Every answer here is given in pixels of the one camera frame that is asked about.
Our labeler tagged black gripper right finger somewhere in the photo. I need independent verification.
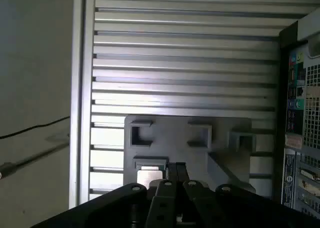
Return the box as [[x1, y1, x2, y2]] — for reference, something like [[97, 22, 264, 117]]
[[177, 162, 320, 228]]

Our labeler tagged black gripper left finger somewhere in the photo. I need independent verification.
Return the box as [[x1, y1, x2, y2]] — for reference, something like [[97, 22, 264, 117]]
[[31, 162, 178, 228]]

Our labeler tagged silver square CPU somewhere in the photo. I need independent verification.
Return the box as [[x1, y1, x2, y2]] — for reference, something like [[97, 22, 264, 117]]
[[136, 169, 166, 187]]

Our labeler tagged grey plastic parts rack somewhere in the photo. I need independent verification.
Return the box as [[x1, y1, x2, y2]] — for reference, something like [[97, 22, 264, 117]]
[[123, 115, 257, 196]]

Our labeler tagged black open PC case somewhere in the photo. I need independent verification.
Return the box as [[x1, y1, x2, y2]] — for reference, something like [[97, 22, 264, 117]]
[[273, 10, 320, 213]]

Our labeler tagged thin black floor cable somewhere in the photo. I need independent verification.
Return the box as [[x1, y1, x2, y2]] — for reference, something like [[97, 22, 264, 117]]
[[0, 116, 71, 140]]

